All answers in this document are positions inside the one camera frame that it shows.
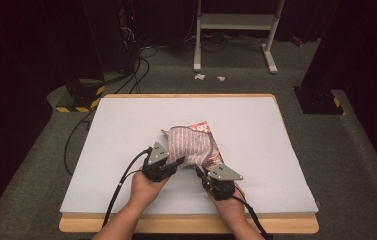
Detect white table mat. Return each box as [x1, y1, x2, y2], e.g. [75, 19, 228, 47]
[59, 96, 320, 215]

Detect person's left hand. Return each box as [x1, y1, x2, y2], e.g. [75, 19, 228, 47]
[130, 167, 171, 205]

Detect small red object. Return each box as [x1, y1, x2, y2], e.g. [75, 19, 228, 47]
[290, 34, 306, 48]

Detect left hand-held gripper cable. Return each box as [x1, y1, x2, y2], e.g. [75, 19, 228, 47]
[101, 146, 153, 229]

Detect right hand-held gripper cable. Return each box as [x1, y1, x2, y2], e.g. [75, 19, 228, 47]
[230, 185, 271, 240]

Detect person's right hand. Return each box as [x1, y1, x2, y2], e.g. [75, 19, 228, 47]
[207, 185, 246, 218]

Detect hand-held gripper cable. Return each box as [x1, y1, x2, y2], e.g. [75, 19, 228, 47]
[230, 185, 271, 240]
[101, 146, 153, 229]

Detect striped pink grey cloth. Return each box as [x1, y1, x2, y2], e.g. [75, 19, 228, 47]
[161, 125, 216, 170]

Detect red cover magazine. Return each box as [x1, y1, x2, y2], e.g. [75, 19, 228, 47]
[184, 120, 226, 172]

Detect bundle of black floor cables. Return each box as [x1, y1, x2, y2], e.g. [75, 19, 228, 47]
[113, 44, 160, 95]

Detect cables under white stand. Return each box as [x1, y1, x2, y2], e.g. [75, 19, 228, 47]
[183, 30, 268, 54]

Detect dark equipment rack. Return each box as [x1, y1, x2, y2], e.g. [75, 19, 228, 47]
[117, 0, 141, 75]

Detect white metal stand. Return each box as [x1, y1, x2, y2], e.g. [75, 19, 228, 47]
[192, 0, 286, 75]

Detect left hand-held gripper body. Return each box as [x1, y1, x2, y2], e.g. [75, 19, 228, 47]
[141, 141, 178, 183]

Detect wooden table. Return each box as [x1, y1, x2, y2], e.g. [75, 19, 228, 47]
[58, 93, 320, 235]

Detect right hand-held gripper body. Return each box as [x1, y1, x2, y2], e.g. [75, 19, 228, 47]
[202, 163, 244, 202]

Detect black floor cable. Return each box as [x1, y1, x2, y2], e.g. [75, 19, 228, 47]
[62, 109, 94, 177]

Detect black base with yellow stripes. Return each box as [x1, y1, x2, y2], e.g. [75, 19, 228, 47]
[292, 85, 347, 117]
[55, 78, 107, 114]

